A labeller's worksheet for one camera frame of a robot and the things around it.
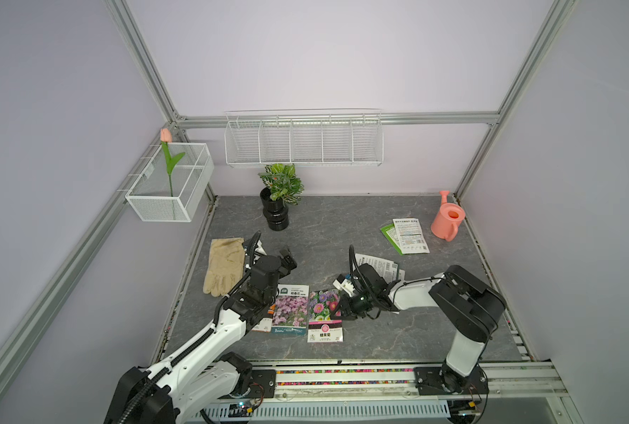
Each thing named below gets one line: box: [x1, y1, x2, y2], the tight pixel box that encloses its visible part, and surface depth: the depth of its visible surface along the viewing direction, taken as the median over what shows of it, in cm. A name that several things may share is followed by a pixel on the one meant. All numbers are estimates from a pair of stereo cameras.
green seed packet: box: [379, 222, 404, 257], surface depth 110 cm
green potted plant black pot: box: [257, 162, 305, 232], surface depth 96 cm
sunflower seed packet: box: [355, 253, 400, 283], surface depth 99 cm
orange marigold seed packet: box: [250, 309, 275, 333], surface depth 86 cm
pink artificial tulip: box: [160, 128, 186, 197], surface depth 85 cm
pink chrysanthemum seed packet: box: [307, 288, 344, 343], surface depth 86 cm
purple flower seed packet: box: [271, 284, 311, 336], surface depth 88 cm
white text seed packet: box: [392, 217, 431, 255], surface depth 108 cm
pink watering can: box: [431, 189, 466, 243], surface depth 101 cm
